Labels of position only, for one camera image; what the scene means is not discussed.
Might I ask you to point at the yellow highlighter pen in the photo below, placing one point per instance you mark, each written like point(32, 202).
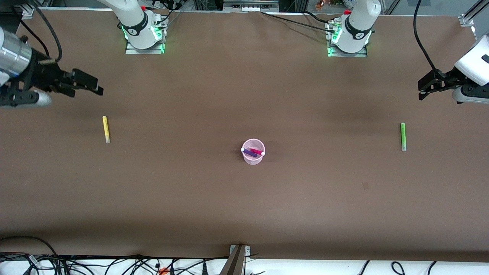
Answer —
point(106, 128)

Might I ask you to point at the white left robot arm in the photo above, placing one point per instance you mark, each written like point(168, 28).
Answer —
point(357, 23)

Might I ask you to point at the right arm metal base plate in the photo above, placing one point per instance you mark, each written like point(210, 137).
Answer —
point(153, 50)

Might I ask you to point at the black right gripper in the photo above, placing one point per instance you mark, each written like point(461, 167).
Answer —
point(41, 72)

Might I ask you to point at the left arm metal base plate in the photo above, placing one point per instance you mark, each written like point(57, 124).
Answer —
point(347, 54)

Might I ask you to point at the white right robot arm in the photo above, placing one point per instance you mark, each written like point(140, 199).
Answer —
point(133, 19)

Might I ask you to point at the metal table edge bracket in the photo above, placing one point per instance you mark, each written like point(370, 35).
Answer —
point(235, 259)

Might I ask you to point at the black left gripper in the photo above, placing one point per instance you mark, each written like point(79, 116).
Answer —
point(446, 77)

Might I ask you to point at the green highlighter pen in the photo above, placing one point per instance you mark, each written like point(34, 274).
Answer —
point(403, 135)

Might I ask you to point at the pink highlighter pen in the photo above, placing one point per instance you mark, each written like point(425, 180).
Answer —
point(258, 152)

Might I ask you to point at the aluminium frame corner post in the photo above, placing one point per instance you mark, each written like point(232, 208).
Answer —
point(471, 13)
point(26, 11)

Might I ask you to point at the grey power strip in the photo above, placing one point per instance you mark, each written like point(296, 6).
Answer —
point(250, 4)

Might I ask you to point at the pink round pen holder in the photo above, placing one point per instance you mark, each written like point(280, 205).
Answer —
point(253, 160)

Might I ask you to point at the purple highlighter pen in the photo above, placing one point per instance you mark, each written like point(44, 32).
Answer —
point(249, 152)

